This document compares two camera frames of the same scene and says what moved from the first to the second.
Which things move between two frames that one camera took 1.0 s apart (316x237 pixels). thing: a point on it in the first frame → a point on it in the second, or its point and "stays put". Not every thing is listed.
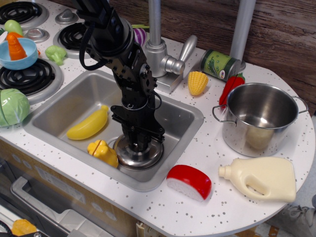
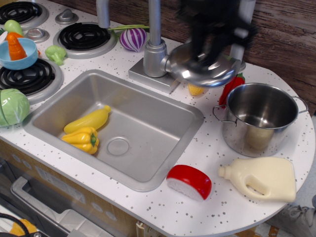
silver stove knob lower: (39, 35) stays put
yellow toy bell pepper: (99, 149) → (86, 139)
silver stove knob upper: (66, 17) stays put
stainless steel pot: (257, 118) stays put
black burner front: (41, 82) stays put
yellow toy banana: (92, 125) → (95, 118)
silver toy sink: (73, 95) stays put
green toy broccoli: (56, 53) stays put
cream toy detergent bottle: (272, 177) stays put
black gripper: (139, 126) → (221, 20)
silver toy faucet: (167, 70) stays put
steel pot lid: (129, 159) → (182, 62)
